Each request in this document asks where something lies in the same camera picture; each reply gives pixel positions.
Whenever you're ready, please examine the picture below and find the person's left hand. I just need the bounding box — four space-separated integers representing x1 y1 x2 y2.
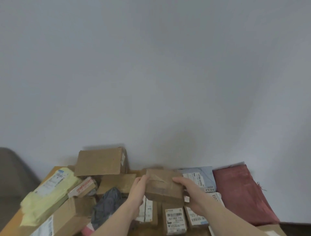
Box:
126 175 150 218

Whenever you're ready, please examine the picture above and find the person's right hand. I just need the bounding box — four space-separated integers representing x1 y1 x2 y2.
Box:
172 177 216 217

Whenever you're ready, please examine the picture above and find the small taped cardboard box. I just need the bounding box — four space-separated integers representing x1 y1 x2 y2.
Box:
144 168 185 204

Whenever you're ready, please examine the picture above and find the person's left forearm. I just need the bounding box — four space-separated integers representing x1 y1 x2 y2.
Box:
92 202 137 236

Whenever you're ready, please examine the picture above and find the person's right forearm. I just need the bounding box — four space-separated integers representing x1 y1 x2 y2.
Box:
204 195 270 236

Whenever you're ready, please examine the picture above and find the light blue mailer bag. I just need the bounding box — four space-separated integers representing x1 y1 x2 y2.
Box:
178 166 217 193

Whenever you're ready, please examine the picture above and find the flat brown cardboard box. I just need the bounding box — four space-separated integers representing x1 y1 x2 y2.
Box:
96 174 137 195

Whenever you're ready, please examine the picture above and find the cardboard box with side labels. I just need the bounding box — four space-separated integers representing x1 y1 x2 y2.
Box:
134 195 158 227

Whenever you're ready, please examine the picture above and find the small cardboard box barcode label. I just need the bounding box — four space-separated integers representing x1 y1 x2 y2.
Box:
162 202 188 235

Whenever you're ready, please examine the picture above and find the white mailer bag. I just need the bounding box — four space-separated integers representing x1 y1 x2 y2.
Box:
206 192 225 207

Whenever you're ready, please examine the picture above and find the small cardboard box blue-edged label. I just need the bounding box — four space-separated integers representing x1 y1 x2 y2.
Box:
184 205 210 228

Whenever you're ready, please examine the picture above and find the dark grey plastic bag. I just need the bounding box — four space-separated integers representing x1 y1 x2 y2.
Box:
91 187 123 230

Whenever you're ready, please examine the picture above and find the large plain cardboard box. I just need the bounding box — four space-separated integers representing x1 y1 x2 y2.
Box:
74 147 128 177

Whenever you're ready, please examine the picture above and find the small box with red tape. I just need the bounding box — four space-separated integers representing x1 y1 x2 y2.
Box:
67 177 98 198

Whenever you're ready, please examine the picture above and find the dark red cloth bag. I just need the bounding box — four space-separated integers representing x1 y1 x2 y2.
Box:
212 164 280 226

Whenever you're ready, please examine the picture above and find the pink package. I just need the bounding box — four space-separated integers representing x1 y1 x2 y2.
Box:
81 223 96 236

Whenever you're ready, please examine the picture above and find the long cardboard box white label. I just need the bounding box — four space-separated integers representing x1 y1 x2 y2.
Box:
19 196 97 236

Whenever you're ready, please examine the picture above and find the pale yellow mailer bag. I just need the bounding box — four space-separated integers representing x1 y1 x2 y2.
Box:
19 167 82 227

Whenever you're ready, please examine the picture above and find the pale cardboard box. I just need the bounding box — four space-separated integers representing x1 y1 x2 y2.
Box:
257 224 288 236

